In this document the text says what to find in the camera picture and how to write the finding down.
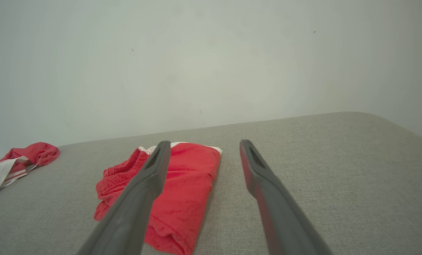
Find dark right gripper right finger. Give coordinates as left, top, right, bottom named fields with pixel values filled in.
left=239, top=139, right=333, bottom=255

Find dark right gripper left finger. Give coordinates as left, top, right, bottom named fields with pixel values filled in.
left=76, top=141, right=171, bottom=255

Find red shorts with white trim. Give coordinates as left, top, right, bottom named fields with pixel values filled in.
left=93, top=142, right=223, bottom=255

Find red and white shirt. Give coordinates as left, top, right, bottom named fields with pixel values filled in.
left=0, top=142, right=60, bottom=197

